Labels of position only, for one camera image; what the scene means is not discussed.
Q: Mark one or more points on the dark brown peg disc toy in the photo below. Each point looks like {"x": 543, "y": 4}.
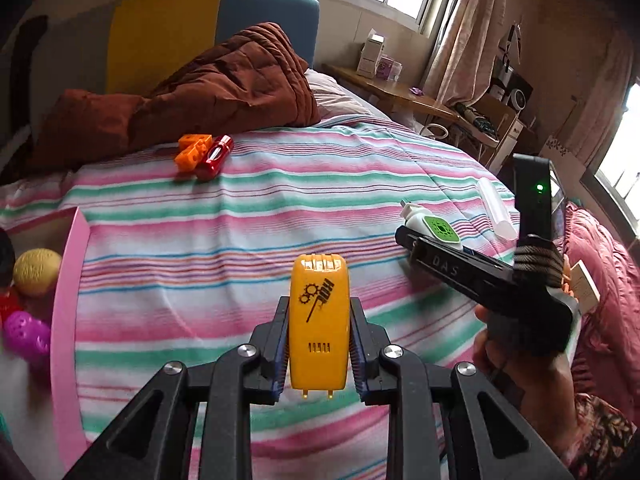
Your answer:
{"x": 7, "y": 259}

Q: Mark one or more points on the orange plastic block toy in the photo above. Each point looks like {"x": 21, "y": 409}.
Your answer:
{"x": 193, "y": 149}

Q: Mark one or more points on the pink ruffled pillow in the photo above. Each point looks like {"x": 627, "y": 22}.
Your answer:
{"x": 606, "y": 361}

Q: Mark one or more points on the small white paper box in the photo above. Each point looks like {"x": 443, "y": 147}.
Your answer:
{"x": 584, "y": 288}

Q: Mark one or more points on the purple small box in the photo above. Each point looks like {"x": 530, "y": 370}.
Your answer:
{"x": 388, "y": 69}

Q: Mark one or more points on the wooden side table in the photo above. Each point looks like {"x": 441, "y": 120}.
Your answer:
{"x": 393, "y": 94}

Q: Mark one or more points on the beige curtain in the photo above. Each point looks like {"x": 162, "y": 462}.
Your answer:
{"x": 462, "y": 66}

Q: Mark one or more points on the grey yellow blue headboard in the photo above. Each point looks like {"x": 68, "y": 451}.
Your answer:
{"x": 130, "y": 46}

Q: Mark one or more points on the orange yellow plastic case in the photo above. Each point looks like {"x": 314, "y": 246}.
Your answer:
{"x": 318, "y": 323}

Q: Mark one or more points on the white green round case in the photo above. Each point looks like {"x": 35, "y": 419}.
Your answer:
{"x": 423, "y": 221}

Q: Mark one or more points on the pink rimmed white tray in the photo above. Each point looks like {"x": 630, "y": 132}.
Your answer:
{"x": 39, "y": 404}

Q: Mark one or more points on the person's right hand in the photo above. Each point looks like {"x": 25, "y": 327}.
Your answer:
{"x": 548, "y": 401}

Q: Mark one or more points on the rust brown quilt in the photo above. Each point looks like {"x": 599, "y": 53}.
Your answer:
{"x": 254, "y": 80}

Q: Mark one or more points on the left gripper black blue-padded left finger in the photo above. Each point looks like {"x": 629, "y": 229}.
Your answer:
{"x": 152, "y": 436}

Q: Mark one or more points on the yellow perforated oval toy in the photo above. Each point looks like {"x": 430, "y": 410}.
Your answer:
{"x": 36, "y": 271}

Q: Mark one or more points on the red puzzle piece toy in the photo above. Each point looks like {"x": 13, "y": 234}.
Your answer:
{"x": 10, "y": 302}

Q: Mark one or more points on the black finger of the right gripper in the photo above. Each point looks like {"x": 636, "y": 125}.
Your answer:
{"x": 407, "y": 239}

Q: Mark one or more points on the white carton box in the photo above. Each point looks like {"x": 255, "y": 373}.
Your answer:
{"x": 370, "y": 54}

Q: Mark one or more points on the patterned sleeve forearm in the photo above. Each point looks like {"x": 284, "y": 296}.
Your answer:
{"x": 606, "y": 445}

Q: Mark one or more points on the striped bed sheet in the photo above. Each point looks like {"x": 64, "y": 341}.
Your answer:
{"x": 179, "y": 270}

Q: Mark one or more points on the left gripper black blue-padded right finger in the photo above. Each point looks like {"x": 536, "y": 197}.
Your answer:
{"x": 443, "y": 418}

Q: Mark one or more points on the magenta funnel toy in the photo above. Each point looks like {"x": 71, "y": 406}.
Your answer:
{"x": 27, "y": 337}

